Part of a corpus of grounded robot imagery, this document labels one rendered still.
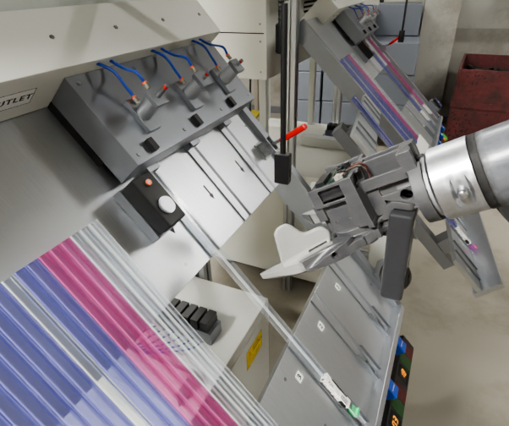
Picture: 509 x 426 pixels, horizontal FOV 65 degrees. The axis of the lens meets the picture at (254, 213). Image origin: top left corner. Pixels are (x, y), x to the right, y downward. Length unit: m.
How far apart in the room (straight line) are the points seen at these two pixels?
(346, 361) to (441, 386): 1.07
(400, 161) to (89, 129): 0.37
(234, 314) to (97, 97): 0.66
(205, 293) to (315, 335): 0.47
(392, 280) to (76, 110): 0.43
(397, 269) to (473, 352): 1.50
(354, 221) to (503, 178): 0.14
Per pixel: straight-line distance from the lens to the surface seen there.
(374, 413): 0.75
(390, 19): 4.00
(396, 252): 0.46
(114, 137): 0.53
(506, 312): 2.21
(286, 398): 0.62
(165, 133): 0.57
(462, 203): 0.42
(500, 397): 1.85
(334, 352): 0.73
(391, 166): 0.45
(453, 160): 0.41
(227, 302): 1.07
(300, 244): 0.45
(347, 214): 0.45
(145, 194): 0.52
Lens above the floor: 1.34
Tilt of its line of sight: 30 degrees down
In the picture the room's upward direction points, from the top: 2 degrees counter-clockwise
